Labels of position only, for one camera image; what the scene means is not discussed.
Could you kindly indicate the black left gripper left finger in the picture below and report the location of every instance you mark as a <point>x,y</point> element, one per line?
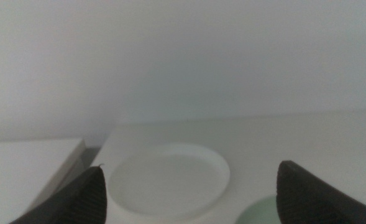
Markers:
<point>83,199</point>

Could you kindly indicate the white shallow bowl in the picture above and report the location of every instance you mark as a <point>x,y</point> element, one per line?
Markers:
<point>167,183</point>

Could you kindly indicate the white side table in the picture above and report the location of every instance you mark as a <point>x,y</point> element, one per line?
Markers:
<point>21,171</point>

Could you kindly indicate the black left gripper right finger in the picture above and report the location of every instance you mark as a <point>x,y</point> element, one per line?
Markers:
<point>304,199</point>

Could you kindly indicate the pale green shallow bowl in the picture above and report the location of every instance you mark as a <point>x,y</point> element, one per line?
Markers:
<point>260,213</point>

